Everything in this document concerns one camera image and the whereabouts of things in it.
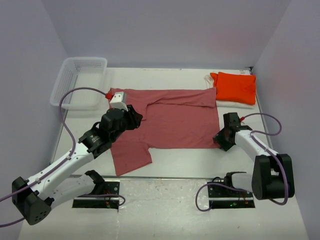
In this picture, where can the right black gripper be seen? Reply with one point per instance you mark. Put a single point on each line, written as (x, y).
(218, 138)

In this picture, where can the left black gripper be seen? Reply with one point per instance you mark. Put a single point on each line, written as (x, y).
(134, 117)

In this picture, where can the pink t shirt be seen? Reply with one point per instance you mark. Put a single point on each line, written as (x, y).
(172, 119)

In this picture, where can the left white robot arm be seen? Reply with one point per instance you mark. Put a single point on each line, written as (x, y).
(36, 196)

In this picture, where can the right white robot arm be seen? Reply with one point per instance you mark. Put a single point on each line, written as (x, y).
(272, 176)

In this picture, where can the folded white t shirt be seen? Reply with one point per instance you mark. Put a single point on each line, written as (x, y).
(230, 104)

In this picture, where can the folded orange t shirt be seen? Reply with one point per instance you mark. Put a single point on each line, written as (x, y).
(236, 88)

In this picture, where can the white plastic basket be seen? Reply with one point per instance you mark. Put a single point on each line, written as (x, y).
(79, 72)

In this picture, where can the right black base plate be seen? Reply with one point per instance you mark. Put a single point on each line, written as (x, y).
(223, 198)

